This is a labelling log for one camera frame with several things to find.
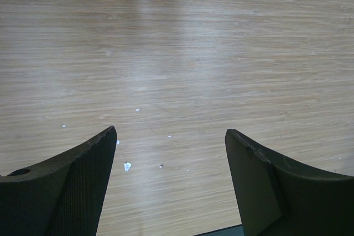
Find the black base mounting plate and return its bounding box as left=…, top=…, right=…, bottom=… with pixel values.
left=196, top=225, right=244, bottom=236

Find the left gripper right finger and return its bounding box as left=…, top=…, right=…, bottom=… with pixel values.
left=225, top=129, right=353, bottom=235

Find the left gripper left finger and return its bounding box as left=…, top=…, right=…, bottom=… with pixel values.
left=1, top=126, right=117, bottom=235

